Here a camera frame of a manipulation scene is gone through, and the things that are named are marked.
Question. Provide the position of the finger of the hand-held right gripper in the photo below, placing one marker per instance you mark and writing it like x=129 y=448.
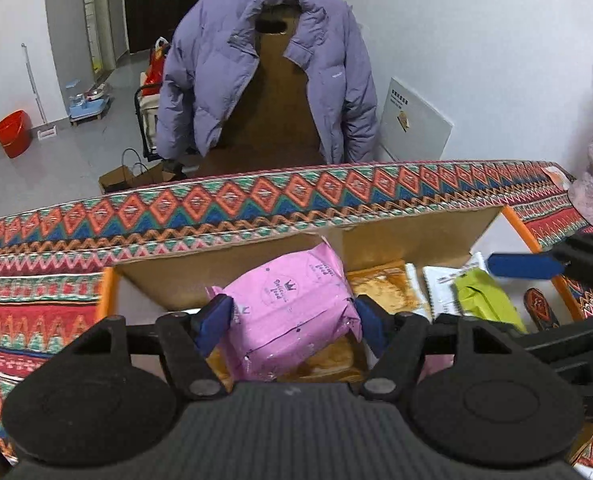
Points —
x=521 y=266
x=566 y=335

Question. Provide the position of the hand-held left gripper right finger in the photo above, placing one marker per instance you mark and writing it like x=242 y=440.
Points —
x=373 y=324

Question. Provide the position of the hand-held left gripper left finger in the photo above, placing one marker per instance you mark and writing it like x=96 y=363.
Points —
x=216 y=322

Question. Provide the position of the long green snack packet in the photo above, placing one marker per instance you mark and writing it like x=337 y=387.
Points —
x=491 y=295

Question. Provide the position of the pink snack packet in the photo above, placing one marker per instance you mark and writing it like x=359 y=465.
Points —
x=286 y=310

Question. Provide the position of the red cardboard box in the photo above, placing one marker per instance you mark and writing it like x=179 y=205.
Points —
x=401 y=240

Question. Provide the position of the orange bread packet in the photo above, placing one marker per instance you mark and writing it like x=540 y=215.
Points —
x=326 y=360
x=384 y=287

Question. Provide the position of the white snack packet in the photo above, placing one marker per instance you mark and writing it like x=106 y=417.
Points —
x=446 y=285

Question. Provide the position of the colourful patterned tablecloth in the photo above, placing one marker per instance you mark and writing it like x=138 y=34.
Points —
x=176 y=205

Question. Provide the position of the brown paper bag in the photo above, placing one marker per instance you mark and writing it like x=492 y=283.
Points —
x=126 y=177

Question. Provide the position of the white board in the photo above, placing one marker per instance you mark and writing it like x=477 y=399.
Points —
x=416 y=125

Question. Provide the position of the wooden chair back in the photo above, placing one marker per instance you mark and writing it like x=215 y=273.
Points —
x=276 y=125

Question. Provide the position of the black trolley cart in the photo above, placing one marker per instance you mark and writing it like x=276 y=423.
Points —
x=146 y=120

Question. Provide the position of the purple puffer jacket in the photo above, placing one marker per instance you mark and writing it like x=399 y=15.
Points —
x=206 y=70

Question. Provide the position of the pet feeder bowls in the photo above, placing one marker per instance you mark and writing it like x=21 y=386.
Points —
x=89 y=102

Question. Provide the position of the red bag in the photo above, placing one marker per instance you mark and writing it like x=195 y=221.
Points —
x=155 y=70

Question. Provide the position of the red plastic bucket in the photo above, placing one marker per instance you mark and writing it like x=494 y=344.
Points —
x=14 y=135

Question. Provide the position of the white mop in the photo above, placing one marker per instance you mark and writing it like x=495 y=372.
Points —
x=39 y=105

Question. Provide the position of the dark entrance door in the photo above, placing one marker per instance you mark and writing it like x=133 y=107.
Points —
x=161 y=5

